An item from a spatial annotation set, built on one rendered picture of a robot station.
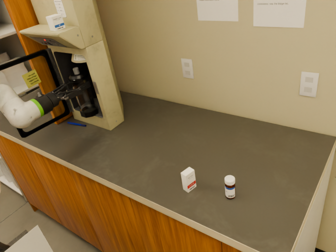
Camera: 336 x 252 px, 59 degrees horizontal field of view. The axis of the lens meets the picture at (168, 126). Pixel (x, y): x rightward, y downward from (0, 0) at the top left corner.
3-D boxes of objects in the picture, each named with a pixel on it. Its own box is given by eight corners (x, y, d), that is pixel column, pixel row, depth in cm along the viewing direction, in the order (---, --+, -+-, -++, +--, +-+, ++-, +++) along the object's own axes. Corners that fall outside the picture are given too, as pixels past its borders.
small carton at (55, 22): (59, 27, 136) (55, 13, 133) (65, 27, 133) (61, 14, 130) (50, 30, 133) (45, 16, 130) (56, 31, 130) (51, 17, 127)
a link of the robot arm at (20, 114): (18, 136, 134) (18, 125, 126) (-1, 117, 135) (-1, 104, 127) (44, 121, 143) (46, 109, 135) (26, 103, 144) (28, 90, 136)
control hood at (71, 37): (46, 43, 156) (38, 24, 150) (86, 47, 138) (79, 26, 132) (26, 51, 148) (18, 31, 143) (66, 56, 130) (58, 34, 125)
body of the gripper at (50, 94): (50, 96, 139) (65, 88, 145) (40, 93, 144) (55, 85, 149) (55, 110, 143) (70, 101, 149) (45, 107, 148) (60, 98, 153)
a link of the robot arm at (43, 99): (36, 115, 145) (47, 119, 140) (27, 94, 139) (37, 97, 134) (46, 109, 149) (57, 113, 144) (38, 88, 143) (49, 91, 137)
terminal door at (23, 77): (70, 113, 176) (46, 48, 155) (22, 139, 159) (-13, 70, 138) (70, 113, 177) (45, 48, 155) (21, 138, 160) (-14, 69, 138)
